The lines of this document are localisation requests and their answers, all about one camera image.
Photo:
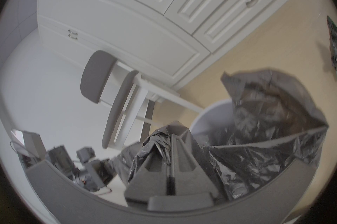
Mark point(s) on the white wardrobe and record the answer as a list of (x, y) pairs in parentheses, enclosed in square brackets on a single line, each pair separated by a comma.
[(118, 20)]

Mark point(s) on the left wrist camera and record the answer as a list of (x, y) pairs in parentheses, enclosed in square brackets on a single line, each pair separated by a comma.
[(85, 155)]

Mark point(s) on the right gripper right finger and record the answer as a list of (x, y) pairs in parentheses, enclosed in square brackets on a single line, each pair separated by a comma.
[(189, 165)]

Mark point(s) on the white trash bin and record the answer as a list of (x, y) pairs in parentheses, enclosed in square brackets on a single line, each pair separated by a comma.
[(208, 120)]

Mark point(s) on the crumpled printed wrapper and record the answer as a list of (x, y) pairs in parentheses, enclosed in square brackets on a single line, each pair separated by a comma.
[(333, 43)]

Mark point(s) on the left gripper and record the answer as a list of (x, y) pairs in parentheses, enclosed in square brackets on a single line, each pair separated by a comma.
[(96, 175)]

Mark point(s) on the white chair with grey cushions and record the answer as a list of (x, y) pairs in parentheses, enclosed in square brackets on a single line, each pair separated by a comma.
[(97, 75)]

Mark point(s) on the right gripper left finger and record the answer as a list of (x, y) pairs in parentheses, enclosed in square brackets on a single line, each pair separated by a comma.
[(152, 180)]

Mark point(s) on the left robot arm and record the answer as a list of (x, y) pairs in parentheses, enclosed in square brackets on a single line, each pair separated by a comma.
[(59, 158)]

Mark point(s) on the black plastic bag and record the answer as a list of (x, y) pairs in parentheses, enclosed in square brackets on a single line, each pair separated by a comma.
[(263, 112)]

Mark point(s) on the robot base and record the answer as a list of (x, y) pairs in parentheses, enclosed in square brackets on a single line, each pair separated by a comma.
[(31, 144)]

